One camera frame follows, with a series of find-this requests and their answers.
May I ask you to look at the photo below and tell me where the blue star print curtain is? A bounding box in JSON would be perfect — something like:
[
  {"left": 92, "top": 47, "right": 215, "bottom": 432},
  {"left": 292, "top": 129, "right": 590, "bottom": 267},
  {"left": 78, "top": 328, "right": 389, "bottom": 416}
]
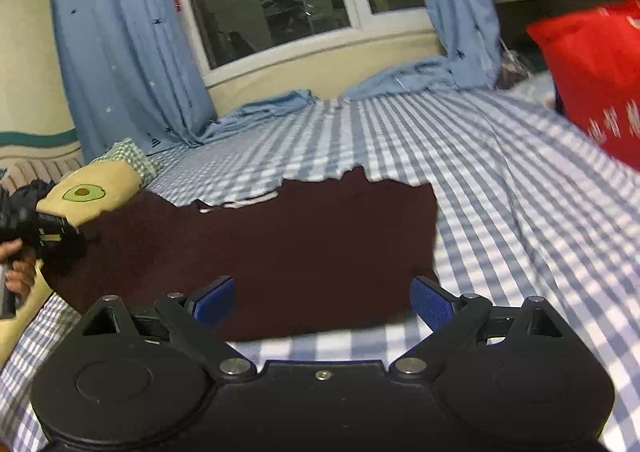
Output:
[
  {"left": 344, "top": 0, "right": 504, "bottom": 101},
  {"left": 47, "top": 0, "right": 322, "bottom": 153}
]

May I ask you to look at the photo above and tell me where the blue checked bed sheet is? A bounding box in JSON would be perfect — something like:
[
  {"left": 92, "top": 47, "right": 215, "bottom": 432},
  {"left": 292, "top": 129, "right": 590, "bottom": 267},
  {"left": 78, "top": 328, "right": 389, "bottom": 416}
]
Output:
[{"left": 0, "top": 72, "right": 640, "bottom": 452}]

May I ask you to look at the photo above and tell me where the person's left hand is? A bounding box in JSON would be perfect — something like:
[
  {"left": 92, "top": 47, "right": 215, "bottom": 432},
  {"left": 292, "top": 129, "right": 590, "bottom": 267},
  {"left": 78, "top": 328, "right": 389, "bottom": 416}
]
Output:
[{"left": 0, "top": 239, "right": 38, "bottom": 305}]

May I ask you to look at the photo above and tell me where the red fabric bag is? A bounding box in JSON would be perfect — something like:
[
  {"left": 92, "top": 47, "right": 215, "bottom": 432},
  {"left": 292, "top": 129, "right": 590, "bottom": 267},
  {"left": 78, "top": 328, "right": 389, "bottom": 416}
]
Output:
[{"left": 525, "top": 0, "right": 640, "bottom": 169}]

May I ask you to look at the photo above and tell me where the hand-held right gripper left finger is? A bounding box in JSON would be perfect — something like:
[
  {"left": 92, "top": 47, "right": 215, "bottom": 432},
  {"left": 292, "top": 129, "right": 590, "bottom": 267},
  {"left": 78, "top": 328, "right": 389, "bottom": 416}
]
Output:
[{"left": 81, "top": 276, "right": 259, "bottom": 381}]

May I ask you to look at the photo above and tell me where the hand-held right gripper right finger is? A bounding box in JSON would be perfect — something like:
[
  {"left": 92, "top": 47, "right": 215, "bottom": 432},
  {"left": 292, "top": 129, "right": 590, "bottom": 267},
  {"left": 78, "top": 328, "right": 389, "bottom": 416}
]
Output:
[{"left": 389, "top": 276, "right": 564, "bottom": 381}]

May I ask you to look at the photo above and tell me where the clear plastic bag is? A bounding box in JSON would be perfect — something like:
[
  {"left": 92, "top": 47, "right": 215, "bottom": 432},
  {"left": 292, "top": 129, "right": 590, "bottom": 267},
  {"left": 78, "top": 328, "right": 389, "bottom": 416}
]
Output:
[{"left": 499, "top": 46, "right": 532, "bottom": 88}]

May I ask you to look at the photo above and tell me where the white and teal headboard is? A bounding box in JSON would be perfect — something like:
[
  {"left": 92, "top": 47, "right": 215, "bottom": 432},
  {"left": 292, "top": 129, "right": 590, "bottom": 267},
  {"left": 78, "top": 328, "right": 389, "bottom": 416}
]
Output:
[{"left": 0, "top": 128, "right": 84, "bottom": 193}]

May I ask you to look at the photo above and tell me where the yellow avocado print pillow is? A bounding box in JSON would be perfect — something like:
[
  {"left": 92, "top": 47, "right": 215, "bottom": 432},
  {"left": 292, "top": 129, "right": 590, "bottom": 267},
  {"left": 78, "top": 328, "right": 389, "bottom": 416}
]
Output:
[{"left": 0, "top": 138, "right": 164, "bottom": 369}]

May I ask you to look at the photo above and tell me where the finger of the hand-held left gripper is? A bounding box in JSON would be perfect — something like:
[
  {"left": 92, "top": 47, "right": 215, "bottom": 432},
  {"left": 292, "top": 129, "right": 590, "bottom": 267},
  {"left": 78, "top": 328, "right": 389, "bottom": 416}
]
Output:
[{"left": 42, "top": 228, "right": 90, "bottom": 277}]

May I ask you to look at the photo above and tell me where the maroon printed sweatshirt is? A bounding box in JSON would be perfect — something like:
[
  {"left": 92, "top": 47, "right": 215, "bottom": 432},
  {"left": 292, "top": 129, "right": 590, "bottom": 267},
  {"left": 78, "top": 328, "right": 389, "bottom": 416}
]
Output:
[{"left": 47, "top": 167, "right": 442, "bottom": 344}]

